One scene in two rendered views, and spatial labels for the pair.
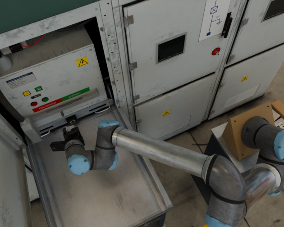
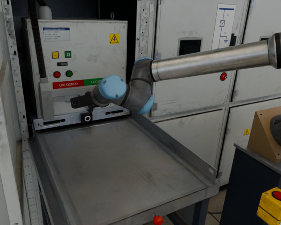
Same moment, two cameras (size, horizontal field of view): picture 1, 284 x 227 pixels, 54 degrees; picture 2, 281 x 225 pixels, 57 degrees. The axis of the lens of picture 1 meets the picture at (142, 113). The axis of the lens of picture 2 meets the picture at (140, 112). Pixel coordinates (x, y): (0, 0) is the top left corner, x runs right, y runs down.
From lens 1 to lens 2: 1.04 m
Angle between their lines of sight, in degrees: 38
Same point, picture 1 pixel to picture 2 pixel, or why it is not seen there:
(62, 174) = (71, 157)
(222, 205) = not seen: outside the picture
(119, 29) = (152, 8)
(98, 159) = (135, 89)
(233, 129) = (262, 122)
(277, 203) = not seen: outside the picture
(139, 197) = (174, 175)
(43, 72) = (79, 34)
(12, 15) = not seen: outside the picture
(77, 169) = (112, 88)
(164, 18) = (187, 12)
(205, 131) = (215, 201)
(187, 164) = (248, 46)
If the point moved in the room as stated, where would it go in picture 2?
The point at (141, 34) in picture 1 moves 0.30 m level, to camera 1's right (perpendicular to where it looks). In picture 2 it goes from (169, 19) to (221, 22)
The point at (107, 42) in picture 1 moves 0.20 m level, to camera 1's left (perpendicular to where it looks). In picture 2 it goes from (141, 18) to (101, 16)
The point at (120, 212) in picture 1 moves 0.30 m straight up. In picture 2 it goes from (152, 187) to (157, 113)
